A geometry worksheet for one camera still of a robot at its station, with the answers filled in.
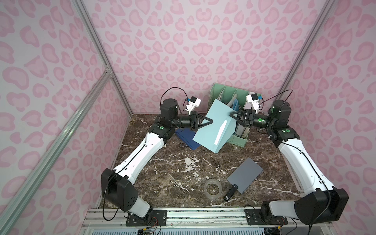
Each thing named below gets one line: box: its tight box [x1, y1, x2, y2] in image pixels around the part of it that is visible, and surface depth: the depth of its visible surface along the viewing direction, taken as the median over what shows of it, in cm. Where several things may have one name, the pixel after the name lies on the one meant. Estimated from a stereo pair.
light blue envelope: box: [192, 98, 238, 154], surface depth 65 cm
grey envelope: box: [225, 157, 264, 195], surface depth 90 cm
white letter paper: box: [213, 119, 228, 146], surface depth 65 cm
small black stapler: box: [223, 184, 239, 202], surface depth 81 cm
